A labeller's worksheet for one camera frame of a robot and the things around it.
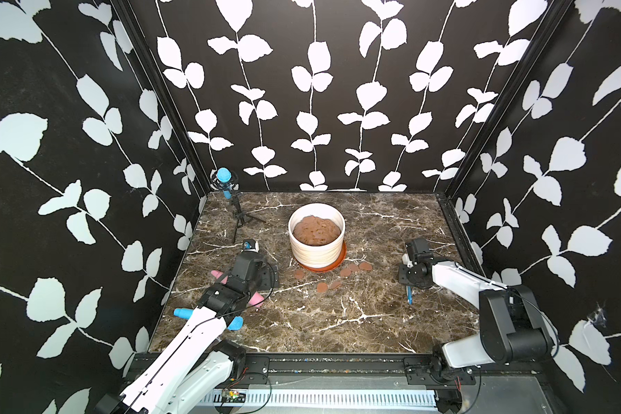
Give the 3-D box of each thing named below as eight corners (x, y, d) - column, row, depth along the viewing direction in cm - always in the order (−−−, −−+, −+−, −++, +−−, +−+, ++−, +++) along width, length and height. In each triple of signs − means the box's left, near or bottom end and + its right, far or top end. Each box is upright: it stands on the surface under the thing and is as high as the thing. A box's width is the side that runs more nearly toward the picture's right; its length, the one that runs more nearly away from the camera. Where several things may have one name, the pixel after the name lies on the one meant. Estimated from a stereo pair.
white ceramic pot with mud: (290, 270, 96) (286, 247, 84) (293, 228, 109) (290, 202, 96) (342, 270, 97) (346, 247, 84) (339, 229, 109) (343, 203, 97)
